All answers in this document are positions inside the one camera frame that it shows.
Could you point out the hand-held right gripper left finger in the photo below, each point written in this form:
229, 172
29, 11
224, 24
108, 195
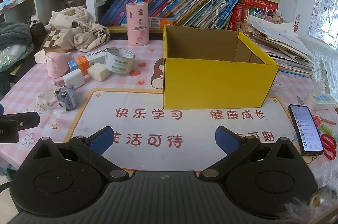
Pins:
101, 140

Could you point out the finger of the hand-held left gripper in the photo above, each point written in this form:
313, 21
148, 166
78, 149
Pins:
26, 119

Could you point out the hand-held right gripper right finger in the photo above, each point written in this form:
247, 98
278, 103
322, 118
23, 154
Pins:
226, 141

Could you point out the clear plastic packaging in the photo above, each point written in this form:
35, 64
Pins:
43, 104

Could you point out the grey toy car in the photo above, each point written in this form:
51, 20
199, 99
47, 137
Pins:
67, 98

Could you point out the small pink device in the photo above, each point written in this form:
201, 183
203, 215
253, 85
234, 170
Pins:
59, 82

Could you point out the yellow cardboard box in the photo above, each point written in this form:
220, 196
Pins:
216, 84

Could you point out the white rectangular block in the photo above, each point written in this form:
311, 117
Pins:
75, 78

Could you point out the cream cube block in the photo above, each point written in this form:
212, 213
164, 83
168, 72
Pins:
97, 72

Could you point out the clear tape roll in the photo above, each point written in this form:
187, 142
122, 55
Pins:
116, 67

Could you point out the pink plush toy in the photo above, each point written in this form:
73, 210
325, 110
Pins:
56, 65

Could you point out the small cream box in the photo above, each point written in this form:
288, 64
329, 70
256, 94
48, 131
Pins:
41, 57

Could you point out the iridescent plastic bag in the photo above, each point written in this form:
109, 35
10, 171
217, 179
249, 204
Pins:
10, 56

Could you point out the white orange blue carton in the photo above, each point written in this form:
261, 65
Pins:
79, 64

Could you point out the black smartphone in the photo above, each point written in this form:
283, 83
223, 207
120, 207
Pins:
306, 129

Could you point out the wooden chessboard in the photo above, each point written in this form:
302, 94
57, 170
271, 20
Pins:
51, 40

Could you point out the grey cloth pile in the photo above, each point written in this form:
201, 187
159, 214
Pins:
13, 34

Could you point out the dark brown bag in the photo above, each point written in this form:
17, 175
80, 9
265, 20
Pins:
39, 31

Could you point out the pink checked table mat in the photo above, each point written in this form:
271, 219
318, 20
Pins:
148, 55

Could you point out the beige cloth bag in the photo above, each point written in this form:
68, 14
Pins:
79, 36

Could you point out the white plastic device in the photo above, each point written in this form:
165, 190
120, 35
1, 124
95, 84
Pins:
319, 100

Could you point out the red scissors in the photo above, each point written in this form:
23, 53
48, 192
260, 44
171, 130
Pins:
330, 147

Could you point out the pile of papers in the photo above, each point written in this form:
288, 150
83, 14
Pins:
280, 44

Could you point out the pink stickered canister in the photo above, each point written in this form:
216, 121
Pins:
137, 26

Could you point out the silver foil sheet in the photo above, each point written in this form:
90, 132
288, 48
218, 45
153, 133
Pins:
327, 68

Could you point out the orange flat box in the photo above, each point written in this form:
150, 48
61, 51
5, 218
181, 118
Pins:
158, 22

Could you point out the row of colourful books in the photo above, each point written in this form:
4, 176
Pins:
169, 2

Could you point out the pink alphabet wall poster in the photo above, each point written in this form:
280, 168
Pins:
326, 2

